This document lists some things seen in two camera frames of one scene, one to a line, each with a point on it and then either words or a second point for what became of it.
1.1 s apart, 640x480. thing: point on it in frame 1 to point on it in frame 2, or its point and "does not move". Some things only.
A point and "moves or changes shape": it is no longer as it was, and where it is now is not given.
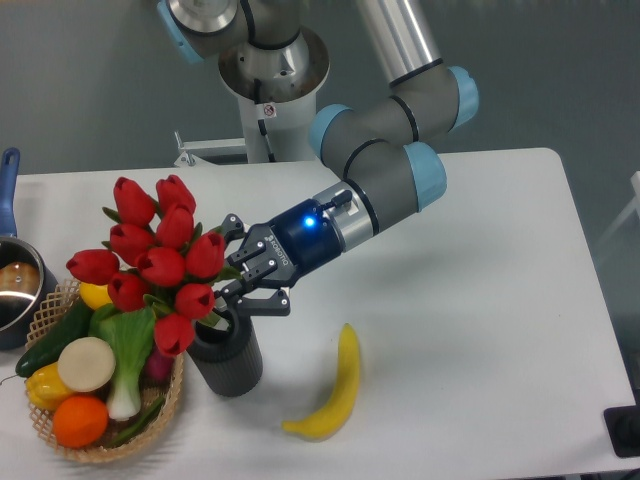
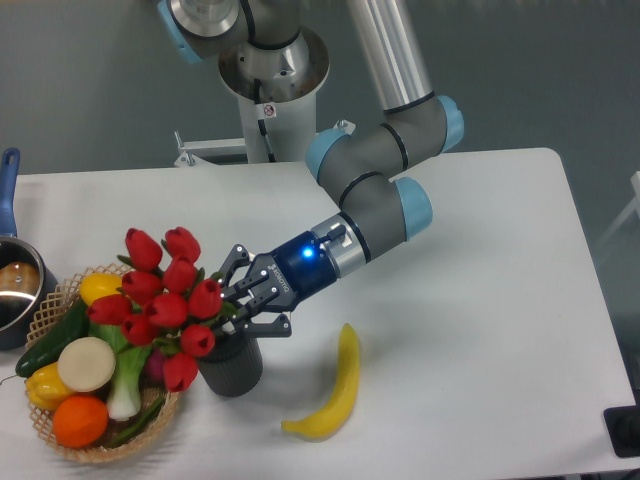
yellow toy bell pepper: (45, 387) does not move
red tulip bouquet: (160, 261) moves or changes shape
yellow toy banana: (328, 421) does not move
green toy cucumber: (44, 352) does not move
